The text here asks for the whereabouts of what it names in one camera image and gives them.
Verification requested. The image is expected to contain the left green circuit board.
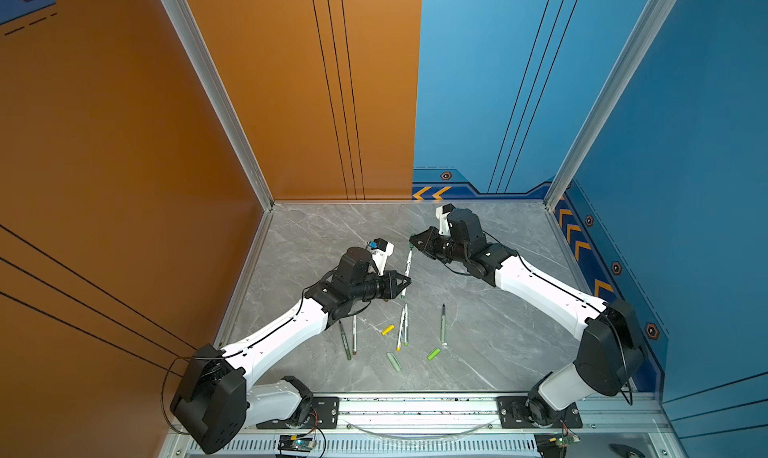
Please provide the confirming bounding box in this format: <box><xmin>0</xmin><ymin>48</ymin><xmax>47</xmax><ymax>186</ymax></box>
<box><xmin>276</xmin><ymin>435</ymin><xmax>318</xmax><ymax>457</ymax></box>

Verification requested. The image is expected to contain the aluminium right corner post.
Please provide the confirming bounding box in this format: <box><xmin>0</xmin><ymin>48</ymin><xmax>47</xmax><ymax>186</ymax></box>
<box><xmin>543</xmin><ymin>0</ymin><xmax>678</xmax><ymax>212</ymax></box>

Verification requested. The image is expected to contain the right green circuit board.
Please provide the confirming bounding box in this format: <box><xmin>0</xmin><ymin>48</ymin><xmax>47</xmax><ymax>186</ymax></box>
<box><xmin>549</xmin><ymin>434</ymin><xmax>581</xmax><ymax>448</ymax></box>

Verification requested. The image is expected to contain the white pen yellow tip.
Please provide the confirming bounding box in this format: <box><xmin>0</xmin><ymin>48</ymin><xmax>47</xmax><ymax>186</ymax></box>
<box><xmin>396</xmin><ymin>307</ymin><xmax>406</xmax><ymax>352</ymax></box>

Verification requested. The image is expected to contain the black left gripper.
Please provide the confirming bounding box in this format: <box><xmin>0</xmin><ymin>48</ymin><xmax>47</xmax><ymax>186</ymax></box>
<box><xmin>349</xmin><ymin>270</ymin><xmax>412</xmax><ymax>305</ymax></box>

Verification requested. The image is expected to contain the pale green pen cap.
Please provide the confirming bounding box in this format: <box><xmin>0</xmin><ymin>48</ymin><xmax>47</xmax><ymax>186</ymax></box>
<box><xmin>386</xmin><ymin>352</ymin><xmax>402</xmax><ymax>373</ymax></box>

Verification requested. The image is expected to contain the aluminium left corner post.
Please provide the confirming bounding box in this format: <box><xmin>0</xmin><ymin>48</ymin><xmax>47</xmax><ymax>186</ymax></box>
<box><xmin>160</xmin><ymin>0</ymin><xmax>275</xmax><ymax>212</ymax></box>

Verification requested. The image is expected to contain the white pen brown tip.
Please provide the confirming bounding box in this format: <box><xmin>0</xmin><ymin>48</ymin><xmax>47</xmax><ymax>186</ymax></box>
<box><xmin>352</xmin><ymin>316</ymin><xmax>357</xmax><ymax>356</ymax></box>

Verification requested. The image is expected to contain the aluminium corner post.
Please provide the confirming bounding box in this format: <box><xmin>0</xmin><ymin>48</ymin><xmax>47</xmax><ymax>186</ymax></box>
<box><xmin>160</xmin><ymin>0</ymin><xmax>275</xmax><ymax>212</ymax></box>
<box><xmin>543</xmin><ymin>0</ymin><xmax>678</xmax><ymax>212</ymax></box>

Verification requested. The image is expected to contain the green circuit board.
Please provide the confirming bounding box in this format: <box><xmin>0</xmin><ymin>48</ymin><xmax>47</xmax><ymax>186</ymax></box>
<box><xmin>276</xmin><ymin>435</ymin><xmax>318</xmax><ymax>457</ymax></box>
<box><xmin>549</xmin><ymin>434</ymin><xmax>581</xmax><ymax>448</ymax></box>

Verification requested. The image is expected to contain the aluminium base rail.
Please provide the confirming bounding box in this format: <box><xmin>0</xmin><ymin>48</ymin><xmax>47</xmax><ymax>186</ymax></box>
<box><xmin>217</xmin><ymin>392</ymin><xmax>686</xmax><ymax>457</ymax></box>

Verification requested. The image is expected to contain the dark green pen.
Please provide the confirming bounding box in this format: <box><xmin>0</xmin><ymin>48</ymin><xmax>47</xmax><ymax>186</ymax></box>
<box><xmin>338</xmin><ymin>321</ymin><xmax>353</xmax><ymax>361</ymax></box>

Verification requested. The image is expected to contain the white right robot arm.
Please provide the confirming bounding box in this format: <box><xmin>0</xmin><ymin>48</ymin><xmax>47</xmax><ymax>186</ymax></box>
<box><xmin>409</xmin><ymin>205</ymin><xmax>648</xmax><ymax>427</ymax></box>

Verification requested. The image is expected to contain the black object bottom right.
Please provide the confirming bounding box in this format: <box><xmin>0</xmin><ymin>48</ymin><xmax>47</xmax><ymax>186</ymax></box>
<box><xmin>609</xmin><ymin>443</ymin><xmax>646</xmax><ymax>458</ymax></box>

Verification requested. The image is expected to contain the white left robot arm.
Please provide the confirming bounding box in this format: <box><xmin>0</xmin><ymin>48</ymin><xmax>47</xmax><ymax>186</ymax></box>
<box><xmin>169</xmin><ymin>238</ymin><xmax>411</xmax><ymax>454</ymax></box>

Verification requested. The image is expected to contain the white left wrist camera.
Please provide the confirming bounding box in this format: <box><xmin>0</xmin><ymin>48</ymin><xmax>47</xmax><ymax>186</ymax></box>
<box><xmin>368</xmin><ymin>238</ymin><xmax>394</xmax><ymax>276</ymax></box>

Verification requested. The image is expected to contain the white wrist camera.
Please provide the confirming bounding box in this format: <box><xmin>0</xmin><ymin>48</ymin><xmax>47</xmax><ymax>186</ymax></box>
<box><xmin>368</xmin><ymin>238</ymin><xmax>394</xmax><ymax>276</ymax></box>
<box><xmin>436</xmin><ymin>204</ymin><xmax>455</xmax><ymax>237</ymax></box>

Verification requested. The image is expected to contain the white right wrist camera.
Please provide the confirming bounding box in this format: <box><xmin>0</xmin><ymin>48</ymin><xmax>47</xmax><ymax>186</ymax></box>
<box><xmin>436</xmin><ymin>204</ymin><xmax>455</xmax><ymax>237</ymax></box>

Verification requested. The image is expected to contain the white pen green tip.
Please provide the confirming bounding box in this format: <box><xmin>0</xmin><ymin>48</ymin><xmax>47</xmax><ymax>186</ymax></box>
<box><xmin>400</xmin><ymin>245</ymin><xmax>414</xmax><ymax>299</ymax></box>

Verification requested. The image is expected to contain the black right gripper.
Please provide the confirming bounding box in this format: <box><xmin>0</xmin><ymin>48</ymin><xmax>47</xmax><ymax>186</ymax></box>
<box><xmin>407</xmin><ymin>227</ymin><xmax>470</xmax><ymax>265</ymax></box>

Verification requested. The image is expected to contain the light green pen black tip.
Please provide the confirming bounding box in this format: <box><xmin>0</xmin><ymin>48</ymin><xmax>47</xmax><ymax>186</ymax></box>
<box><xmin>440</xmin><ymin>304</ymin><xmax>447</xmax><ymax>346</ymax></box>

